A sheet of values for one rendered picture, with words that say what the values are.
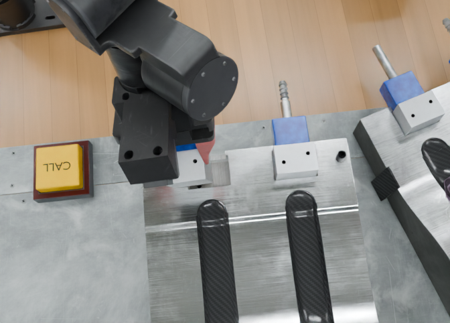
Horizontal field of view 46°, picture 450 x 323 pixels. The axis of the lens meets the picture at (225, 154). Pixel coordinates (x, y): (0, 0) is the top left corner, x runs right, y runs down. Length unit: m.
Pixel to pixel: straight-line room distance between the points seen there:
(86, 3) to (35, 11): 0.50
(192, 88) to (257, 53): 0.42
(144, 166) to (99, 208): 0.32
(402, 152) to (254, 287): 0.26
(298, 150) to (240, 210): 0.10
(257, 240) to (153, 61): 0.30
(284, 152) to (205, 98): 0.23
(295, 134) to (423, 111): 0.17
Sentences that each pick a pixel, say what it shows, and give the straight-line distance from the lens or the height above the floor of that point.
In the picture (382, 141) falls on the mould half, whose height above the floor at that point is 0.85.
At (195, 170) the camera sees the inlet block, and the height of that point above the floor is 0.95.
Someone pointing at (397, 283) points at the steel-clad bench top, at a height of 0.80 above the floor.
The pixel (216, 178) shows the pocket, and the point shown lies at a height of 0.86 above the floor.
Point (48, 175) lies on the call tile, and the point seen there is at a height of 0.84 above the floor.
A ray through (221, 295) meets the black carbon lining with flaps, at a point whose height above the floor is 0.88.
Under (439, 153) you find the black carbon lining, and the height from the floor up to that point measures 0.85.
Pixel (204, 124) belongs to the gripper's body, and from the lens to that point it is 0.52.
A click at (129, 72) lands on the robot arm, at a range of 0.48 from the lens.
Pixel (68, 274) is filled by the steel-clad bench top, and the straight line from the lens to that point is 0.77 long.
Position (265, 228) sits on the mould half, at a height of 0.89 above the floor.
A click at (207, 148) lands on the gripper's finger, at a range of 0.56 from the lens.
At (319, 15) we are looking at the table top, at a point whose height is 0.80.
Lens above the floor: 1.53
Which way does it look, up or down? 72 degrees down
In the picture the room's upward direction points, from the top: 8 degrees counter-clockwise
